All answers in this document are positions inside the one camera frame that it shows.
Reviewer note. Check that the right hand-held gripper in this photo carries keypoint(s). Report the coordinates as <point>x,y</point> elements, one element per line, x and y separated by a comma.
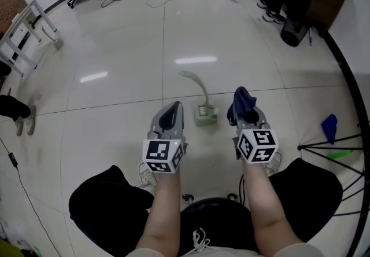
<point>257,146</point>

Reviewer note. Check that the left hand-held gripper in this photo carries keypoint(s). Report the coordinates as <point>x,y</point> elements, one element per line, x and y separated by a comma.
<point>162,151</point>

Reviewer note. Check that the dark blue cloth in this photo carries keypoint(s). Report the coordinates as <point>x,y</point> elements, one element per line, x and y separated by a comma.
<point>243,102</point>

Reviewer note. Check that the grey-green toilet brush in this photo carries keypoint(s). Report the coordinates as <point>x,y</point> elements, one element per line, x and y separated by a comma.
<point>202,91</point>

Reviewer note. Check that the person's right forearm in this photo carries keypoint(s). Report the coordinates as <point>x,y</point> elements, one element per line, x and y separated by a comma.
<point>266,206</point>

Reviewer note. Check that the person's left forearm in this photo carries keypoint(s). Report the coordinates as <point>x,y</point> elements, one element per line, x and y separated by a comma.
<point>162,209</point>

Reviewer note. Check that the bright blue cloth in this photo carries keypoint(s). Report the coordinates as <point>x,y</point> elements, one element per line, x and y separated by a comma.
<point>329,128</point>

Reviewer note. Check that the green plastic brush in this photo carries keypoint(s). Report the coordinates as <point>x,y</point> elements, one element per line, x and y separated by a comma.
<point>339,154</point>

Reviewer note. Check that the person's right white shoe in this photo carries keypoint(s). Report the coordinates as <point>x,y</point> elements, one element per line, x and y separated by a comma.
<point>274,163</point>

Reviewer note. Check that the person's white shoe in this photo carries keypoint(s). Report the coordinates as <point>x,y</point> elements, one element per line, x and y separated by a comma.
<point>147,176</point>
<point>274,163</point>

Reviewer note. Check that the person's left white shoe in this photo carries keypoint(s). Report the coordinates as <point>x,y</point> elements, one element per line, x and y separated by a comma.
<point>147,176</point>

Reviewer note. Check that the person's right leg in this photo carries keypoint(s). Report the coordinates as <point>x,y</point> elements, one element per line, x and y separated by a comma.
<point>309,195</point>

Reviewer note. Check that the person's leg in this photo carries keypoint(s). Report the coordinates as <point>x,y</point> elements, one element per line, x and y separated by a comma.
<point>309,195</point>
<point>110,209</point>

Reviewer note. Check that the black cylindrical bin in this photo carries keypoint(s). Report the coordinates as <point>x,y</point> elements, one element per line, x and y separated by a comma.
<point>293,33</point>

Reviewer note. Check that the blue pen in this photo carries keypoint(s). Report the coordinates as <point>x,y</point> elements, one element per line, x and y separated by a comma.
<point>310,37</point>

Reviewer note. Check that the black swivel stool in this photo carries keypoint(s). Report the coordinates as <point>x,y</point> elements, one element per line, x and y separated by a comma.
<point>216,221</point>

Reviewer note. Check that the person's left leg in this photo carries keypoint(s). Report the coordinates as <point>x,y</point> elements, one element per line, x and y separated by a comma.
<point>110,209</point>

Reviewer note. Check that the black metal round rack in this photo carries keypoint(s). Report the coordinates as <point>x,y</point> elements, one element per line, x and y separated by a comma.
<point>355,99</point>

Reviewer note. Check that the brown wooden cabinet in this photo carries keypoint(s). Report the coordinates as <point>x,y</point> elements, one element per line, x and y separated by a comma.
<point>326,4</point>

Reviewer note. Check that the person's white shirt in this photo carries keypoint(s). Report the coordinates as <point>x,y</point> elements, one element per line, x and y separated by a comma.
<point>300,250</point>

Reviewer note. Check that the white table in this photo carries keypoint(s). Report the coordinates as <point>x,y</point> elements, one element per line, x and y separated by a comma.
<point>17,33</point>

